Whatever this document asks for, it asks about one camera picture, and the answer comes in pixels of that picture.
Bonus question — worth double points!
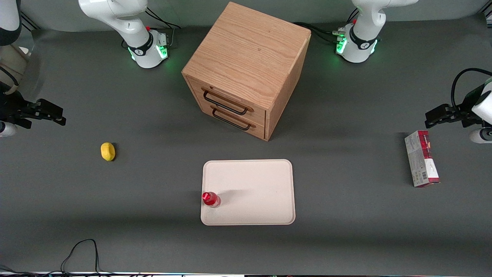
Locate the red coke bottle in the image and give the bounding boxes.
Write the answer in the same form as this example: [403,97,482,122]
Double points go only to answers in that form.
[202,192,221,209]

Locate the wooden drawer front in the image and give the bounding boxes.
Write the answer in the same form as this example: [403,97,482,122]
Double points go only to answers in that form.
[188,76,267,126]
[194,96,266,141]

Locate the black wire drawer handle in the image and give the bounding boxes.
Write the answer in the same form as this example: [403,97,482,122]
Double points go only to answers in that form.
[212,108,256,131]
[202,88,254,116]

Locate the black cables at arm base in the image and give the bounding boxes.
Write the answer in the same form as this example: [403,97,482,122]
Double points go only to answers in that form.
[294,8,356,43]
[145,5,182,48]

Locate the black cables at left arm base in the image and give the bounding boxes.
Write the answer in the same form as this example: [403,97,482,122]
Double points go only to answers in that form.
[294,8,356,43]

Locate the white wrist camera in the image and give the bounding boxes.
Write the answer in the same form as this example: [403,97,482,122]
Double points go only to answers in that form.
[469,128,492,144]
[0,121,18,137]

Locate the white rectangular tray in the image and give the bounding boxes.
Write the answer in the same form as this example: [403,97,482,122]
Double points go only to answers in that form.
[201,159,296,226]

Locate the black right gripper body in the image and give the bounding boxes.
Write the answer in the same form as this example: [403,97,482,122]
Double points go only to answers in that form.
[0,90,39,129]

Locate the yellow lemon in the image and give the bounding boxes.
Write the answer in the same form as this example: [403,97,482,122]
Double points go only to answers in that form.
[101,142,116,162]

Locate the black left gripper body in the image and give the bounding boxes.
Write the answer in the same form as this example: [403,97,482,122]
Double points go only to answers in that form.
[447,85,486,128]

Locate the white and red carton box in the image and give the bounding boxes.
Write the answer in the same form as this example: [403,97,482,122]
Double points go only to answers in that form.
[404,130,440,188]

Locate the wooden drawer cabinet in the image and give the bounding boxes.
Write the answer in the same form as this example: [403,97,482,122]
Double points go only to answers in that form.
[181,2,311,142]

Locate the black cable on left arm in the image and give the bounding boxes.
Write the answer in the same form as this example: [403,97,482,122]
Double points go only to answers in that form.
[451,68,492,112]

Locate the thin black looped cable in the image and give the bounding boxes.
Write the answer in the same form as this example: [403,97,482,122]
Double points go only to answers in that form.
[0,239,116,277]

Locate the black cables at right arm base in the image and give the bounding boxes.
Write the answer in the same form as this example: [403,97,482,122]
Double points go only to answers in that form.
[145,5,182,48]

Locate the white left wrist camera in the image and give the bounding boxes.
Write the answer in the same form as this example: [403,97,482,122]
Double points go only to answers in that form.
[469,128,492,144]

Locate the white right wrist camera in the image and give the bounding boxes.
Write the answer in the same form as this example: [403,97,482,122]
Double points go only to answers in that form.
[0,121,18,137]

